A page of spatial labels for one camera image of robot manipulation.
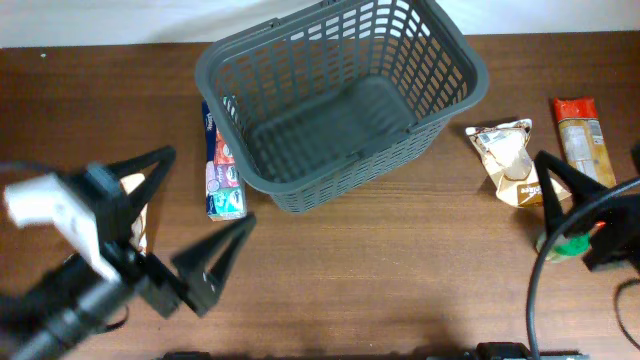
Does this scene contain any grey plastic shopping basket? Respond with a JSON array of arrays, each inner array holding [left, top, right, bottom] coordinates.
[[195, 0, 489, 213]]

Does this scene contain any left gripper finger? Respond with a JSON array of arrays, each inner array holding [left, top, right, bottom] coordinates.
[[107, 145, 177, 221], [171, 213, 257, 317]]

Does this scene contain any red spaghetti packet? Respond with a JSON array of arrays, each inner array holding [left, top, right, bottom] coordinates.
[[553, 97, 617, 188]]

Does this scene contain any brown white snack bag left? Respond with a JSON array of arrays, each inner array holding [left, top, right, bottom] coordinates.
[[120, 173, 148, 256]]

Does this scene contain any green lid spice jar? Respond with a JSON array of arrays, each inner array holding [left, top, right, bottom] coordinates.
[[545, 234, 590, 263]]

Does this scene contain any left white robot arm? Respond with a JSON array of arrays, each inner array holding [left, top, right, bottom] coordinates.
[[1, 146, 256, 359]]

